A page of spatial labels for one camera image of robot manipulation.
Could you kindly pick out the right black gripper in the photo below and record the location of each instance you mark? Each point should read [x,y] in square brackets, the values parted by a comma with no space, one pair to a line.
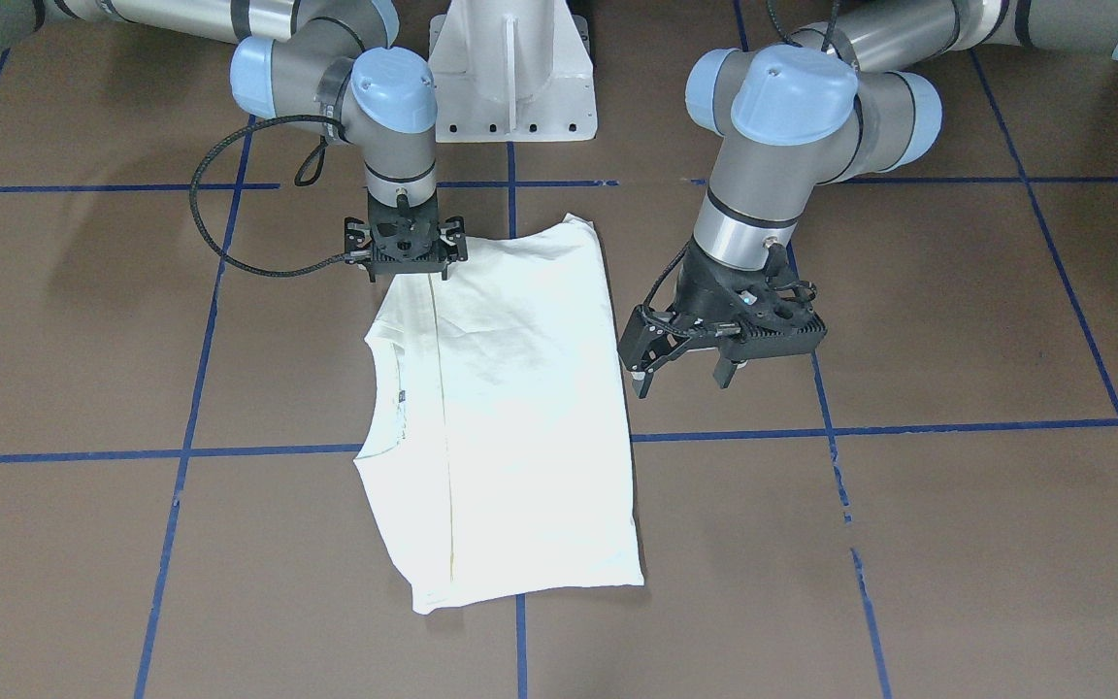
[355,236]

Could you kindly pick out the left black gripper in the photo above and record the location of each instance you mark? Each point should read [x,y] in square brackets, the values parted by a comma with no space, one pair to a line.
[688,293]

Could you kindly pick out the white long-sleeve cat shirt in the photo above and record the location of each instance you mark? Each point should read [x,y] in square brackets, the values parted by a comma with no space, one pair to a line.
[498,460]

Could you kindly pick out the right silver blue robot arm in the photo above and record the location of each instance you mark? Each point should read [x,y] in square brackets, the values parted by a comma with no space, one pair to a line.
[334,68]

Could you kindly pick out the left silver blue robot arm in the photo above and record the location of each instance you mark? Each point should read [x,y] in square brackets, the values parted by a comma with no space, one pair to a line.
[832,101]

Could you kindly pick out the white pedestal column base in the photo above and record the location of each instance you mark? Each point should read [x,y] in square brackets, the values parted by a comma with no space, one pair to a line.
[513,71]

